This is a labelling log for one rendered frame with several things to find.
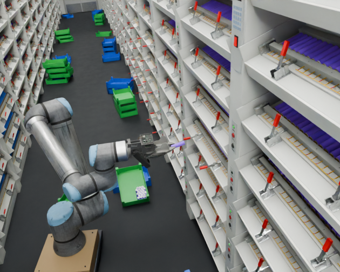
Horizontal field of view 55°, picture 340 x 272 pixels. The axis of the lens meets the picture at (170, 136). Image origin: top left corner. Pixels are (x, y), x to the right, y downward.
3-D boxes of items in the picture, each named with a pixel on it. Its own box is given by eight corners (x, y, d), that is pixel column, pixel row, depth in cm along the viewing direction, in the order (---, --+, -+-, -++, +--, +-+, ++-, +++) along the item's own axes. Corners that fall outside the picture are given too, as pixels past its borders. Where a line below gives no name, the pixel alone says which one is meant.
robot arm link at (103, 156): (92, 161, 148) (87, 142, 144) (119, 156, 150) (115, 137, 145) (90, 172, 140) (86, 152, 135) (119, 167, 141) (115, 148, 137)
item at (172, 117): (185, 152, 204) (176, 136, 197) (164, 111, 255) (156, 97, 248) (213, 137, 204) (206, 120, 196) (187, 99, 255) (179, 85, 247)
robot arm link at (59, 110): (78, 221, 198) (35, 103, 181) (104, 208, 207) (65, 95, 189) (87, 229, 185) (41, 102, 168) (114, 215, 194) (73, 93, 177)
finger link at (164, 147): (176, 143, 141) (154, 145, 140) (176, 153, 145) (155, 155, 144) (175, 138, 143) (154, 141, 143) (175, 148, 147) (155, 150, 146)
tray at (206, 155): (230, 202, 135) (223, 187, 130) (188, 133, 186) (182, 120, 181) (272, 179, 135) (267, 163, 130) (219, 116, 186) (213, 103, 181)
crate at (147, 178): (113, 194, 250) (111, 185, 246) (111, 178, 267) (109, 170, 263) (151, 185, 255) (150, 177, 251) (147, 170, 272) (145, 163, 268)
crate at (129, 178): (149, 201, 240) (149, 196, 234) (122, 206, 237) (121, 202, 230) (141, 168, 258) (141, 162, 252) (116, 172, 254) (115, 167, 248)
